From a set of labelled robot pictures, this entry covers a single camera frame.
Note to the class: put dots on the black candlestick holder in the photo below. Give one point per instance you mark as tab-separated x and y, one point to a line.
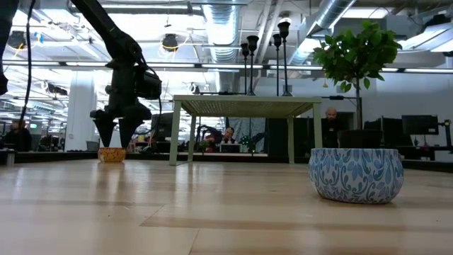
277	39
284	29
252	42
245	49

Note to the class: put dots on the orange patterned candle tin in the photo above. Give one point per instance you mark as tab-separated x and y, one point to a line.
111	155

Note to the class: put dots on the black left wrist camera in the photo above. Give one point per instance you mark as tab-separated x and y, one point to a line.
148	85

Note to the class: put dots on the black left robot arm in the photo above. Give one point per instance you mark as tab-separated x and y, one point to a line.
106	25

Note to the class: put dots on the green potted plant black pot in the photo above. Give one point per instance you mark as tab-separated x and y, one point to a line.
354	53

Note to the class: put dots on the blue patterned candle tin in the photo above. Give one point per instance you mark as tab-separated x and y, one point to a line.
355	175

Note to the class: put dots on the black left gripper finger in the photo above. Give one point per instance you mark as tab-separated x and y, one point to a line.
105	131
129	127

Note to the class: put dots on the pale green perforated metal shelf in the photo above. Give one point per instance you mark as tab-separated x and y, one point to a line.
247	102

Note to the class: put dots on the person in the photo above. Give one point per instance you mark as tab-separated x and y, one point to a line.
331	124
228	136
17	138

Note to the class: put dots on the black desk monitor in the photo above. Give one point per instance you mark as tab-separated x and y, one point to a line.
420	124
382	131
163	127

